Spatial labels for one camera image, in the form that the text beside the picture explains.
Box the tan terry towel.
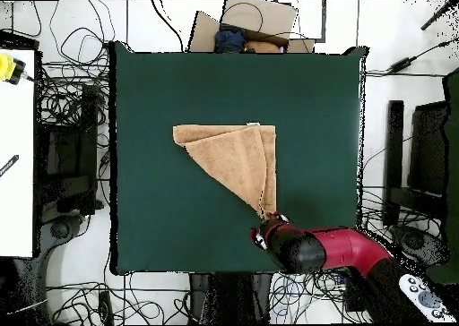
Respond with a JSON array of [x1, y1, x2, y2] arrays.
[[172, 122, 278, 220]]

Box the dark green fabric item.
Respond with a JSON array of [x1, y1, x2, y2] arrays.
[[426, 67, 459, 284]]

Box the black flat box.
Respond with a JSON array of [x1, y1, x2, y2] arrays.
[[0, 29, 39, 51]]

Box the black power strip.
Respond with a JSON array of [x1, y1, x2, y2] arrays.
[[97, 290, 115, 326]]

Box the dark green table cloth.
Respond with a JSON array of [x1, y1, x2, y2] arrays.
[[108, 40, 369, 276]]

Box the orange garment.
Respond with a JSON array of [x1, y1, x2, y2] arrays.
[[243, 39, 283, 54]]

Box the grey swivel chair base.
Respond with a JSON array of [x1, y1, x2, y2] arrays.
[[35, 212, 87, 270]]

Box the black panel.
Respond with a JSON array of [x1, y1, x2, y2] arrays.
[[407, 99, 450, 198]]

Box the dark blue garment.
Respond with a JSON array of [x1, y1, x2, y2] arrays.
[[213, 23, 247, 54]]

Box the black equipment rack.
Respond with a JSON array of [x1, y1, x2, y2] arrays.
[[35, 84, 100, 216]]

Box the brown cardboard box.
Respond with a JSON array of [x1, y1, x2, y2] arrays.
[[187, 0, 316, 54]]

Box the black marker pen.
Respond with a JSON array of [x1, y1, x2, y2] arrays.
[[0, 154, 20, 178]]

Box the white table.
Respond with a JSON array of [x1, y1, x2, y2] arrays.
[[0, 48, 36, 258]]

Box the black tripod leg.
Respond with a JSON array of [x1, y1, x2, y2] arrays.
[[420, 0, 459, 31]]

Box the yellow black power tool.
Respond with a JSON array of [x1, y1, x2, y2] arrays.
[[0, 52, 28, 86]]

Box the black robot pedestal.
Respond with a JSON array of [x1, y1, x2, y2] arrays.
[[188, 272, 273, 325]]

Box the black and blue cable tangle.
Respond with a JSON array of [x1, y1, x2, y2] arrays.
[[268, 270, 359, 323]]

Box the black upright post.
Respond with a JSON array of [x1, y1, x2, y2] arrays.
[[383, 99, 405, 227]]

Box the white board with black frame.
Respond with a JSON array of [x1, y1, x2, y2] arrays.
[[275, 0, 327, 43]]

